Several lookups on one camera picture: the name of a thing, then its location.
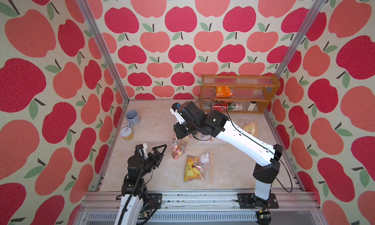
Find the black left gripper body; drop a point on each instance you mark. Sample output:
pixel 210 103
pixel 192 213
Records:
pixel 149 164

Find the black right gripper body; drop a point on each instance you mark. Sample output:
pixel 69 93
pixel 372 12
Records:
pixel 182 130

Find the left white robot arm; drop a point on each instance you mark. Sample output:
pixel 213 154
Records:
pixel 137 205

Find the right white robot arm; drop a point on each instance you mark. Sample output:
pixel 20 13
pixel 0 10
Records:
pixel 266 156

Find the white plastic tray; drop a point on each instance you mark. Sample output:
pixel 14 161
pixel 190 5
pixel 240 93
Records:
pixel 199 137

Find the blue grey mug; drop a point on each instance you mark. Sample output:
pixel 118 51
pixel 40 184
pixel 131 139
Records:
pixel 132 117

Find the red soda can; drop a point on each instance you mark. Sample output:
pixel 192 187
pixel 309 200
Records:
pixel 219 106

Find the orange snack packet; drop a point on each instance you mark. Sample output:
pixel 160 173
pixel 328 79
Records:
pixel 223 92

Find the green white drink can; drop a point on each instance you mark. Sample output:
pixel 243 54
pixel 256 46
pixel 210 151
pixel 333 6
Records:
pixel 235 106

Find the wooden shelf rack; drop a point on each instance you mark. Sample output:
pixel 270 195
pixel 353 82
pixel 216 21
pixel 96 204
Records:
pixel 260 89

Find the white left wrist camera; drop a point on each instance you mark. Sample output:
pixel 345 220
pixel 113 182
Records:
pixel 142 149

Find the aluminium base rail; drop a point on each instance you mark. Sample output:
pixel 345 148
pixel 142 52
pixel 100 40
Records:
pixel 231 207

